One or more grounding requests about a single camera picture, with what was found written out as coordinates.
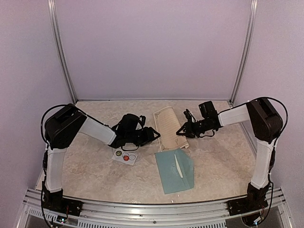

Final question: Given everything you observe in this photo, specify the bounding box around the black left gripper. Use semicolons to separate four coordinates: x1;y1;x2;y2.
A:
126;127;161;146

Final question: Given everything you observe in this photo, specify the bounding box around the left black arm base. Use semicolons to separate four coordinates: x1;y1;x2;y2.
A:
42;189;83;217

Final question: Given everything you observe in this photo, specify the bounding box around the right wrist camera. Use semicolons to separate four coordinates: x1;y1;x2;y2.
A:
183;109;196;122

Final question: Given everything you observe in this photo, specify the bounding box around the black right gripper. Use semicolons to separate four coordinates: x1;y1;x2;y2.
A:
176;118;212;138

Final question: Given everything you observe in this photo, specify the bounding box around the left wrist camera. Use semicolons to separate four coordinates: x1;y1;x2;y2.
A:
138;115;146;128

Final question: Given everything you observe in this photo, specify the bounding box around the aluminium front rail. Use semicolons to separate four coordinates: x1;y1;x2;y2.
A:
17;189;293;228

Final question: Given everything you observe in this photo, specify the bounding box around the teal paper envelope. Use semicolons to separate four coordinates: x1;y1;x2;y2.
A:
155;149;194;194

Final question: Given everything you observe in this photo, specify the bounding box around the right aluminium frame post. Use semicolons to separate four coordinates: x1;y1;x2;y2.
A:
229;0;258;105

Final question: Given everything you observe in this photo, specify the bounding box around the white sticker sheet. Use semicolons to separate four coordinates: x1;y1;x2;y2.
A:
112;149;138;166

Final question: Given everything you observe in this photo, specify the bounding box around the left aluminium frame post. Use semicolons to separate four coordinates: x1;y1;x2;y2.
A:
47;0;78;104

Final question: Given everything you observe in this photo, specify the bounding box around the beige ornate letter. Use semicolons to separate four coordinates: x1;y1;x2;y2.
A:
153;106;190;152

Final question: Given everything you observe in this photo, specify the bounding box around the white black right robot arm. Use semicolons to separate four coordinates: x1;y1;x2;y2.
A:
176;97;287;190

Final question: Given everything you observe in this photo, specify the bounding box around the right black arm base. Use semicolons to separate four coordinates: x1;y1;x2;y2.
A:
227;185;268;216

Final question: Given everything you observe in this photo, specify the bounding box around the beige lined letter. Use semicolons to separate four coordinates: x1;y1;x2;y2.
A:
174;154;183;179

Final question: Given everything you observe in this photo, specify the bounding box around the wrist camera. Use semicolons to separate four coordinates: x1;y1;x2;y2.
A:
183;109;196;122
138;115;146;128

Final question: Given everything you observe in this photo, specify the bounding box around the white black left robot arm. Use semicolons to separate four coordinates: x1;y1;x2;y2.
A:
40;104;161;211

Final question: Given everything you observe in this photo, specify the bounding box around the aluminium frame post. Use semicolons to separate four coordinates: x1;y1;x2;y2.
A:
229;0;258;105
47;0;78;104

